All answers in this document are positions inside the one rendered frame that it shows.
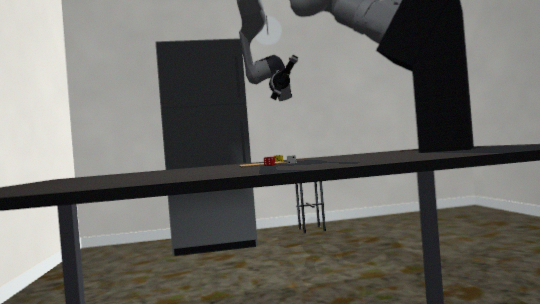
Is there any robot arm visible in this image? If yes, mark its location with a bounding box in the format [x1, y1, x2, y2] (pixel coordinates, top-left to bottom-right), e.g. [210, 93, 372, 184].
[237, 0, 402, 101]

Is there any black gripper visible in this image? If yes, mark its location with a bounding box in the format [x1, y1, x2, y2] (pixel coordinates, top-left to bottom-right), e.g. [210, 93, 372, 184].
[271, 55, 298, 100]

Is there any red die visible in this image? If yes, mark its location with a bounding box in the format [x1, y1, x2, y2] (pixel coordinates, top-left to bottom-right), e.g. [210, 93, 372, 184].
[264, 157, 275, 166]

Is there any cream white die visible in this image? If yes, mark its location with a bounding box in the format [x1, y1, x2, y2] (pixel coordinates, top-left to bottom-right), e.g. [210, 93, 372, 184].
[287, 155, 297, 164]

